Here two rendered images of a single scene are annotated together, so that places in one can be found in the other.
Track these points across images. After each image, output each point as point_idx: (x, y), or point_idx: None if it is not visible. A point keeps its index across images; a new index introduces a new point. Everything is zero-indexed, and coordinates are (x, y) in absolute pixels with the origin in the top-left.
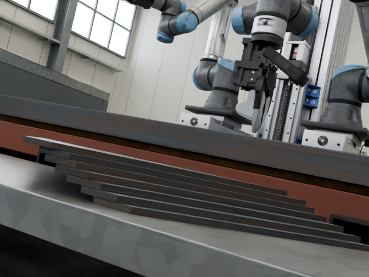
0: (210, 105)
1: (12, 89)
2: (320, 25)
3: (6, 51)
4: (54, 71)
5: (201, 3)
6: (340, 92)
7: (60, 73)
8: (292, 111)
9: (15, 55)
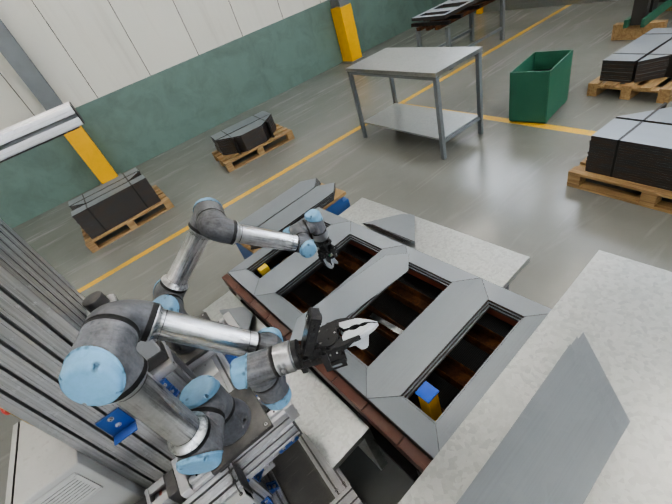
0: (248, 408)
1: None
2: None
3: (513, 424)
4: (444, 445)
5: (238, 327)
6: (187, 314)
7: (436, 455)
8: (188, 367)
9: (504, 437)
